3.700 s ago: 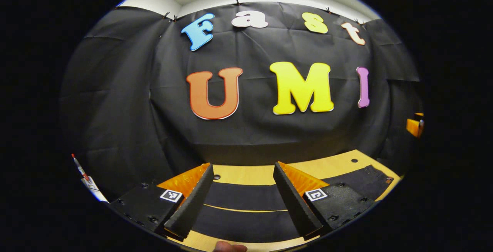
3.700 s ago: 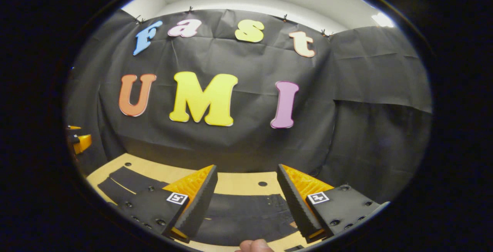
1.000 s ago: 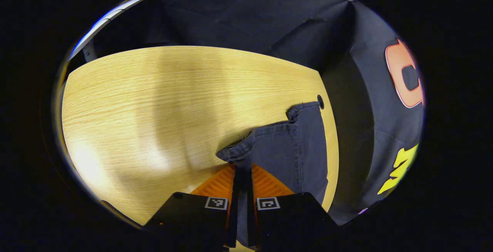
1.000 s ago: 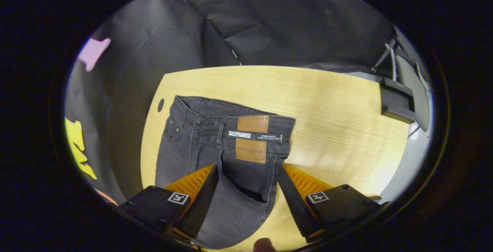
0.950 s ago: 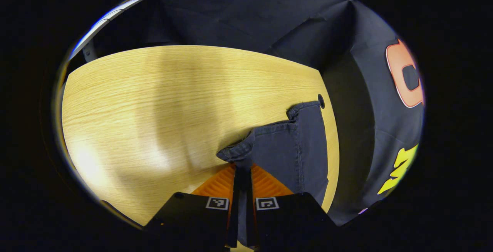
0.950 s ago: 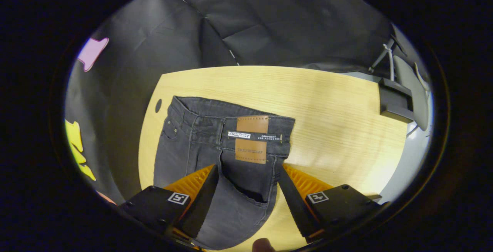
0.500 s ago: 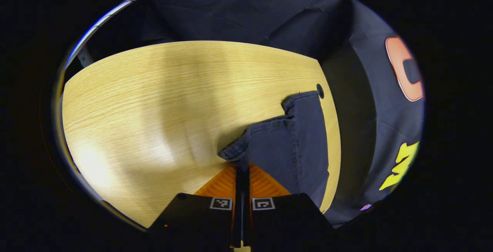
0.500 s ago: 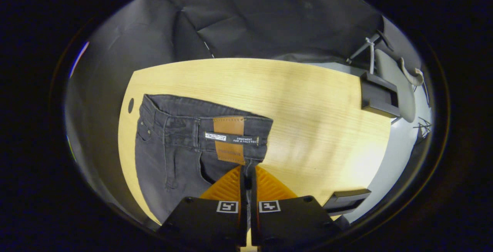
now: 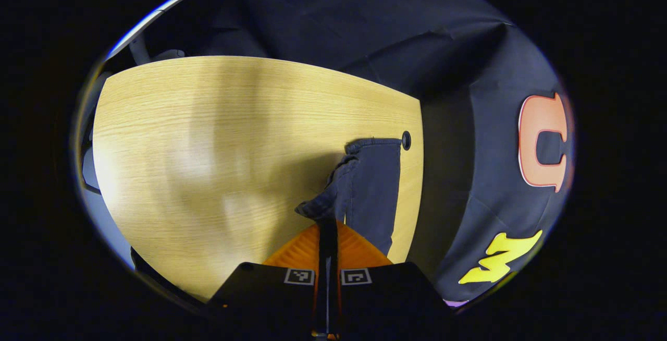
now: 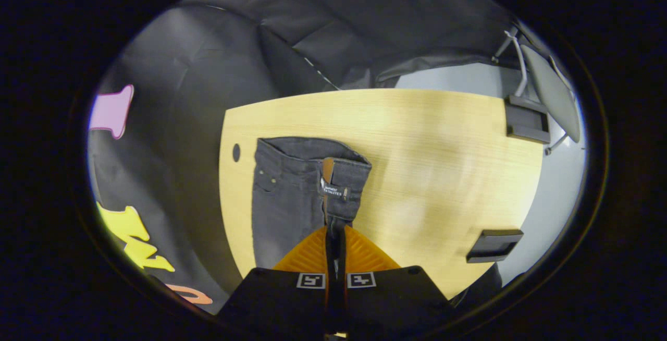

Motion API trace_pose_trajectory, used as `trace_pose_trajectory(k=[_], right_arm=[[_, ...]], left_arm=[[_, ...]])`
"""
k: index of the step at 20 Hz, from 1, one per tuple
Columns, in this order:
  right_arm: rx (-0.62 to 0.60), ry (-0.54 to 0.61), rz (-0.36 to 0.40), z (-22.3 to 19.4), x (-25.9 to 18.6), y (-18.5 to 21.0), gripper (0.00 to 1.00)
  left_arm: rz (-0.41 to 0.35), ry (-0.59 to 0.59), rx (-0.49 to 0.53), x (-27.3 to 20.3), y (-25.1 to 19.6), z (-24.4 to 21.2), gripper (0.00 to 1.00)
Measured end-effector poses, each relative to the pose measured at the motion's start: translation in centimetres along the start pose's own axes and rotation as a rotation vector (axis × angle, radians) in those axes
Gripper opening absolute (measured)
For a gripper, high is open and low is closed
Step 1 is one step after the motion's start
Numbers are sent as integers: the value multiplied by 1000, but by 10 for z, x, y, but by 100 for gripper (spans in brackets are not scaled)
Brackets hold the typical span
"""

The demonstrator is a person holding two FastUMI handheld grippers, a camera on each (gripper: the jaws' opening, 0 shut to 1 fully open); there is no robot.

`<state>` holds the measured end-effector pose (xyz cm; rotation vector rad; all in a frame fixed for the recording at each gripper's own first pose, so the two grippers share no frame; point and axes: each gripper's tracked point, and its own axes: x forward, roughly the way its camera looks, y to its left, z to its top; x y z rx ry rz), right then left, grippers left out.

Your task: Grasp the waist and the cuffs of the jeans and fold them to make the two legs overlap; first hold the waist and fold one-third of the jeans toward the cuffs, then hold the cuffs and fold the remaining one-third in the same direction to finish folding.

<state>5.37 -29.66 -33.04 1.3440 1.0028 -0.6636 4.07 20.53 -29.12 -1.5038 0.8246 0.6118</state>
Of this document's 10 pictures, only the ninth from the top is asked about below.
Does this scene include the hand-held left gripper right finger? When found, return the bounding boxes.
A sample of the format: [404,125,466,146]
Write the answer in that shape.
[328,219,454,339]

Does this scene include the dark blue jeans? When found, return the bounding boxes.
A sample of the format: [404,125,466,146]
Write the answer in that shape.
[295,137,403,256]

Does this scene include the black backdrop cloth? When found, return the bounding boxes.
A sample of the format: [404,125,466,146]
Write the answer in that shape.
[198,0,575,308]

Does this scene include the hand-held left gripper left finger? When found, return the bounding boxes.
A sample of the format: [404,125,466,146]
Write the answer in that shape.
[206,219,329,338]

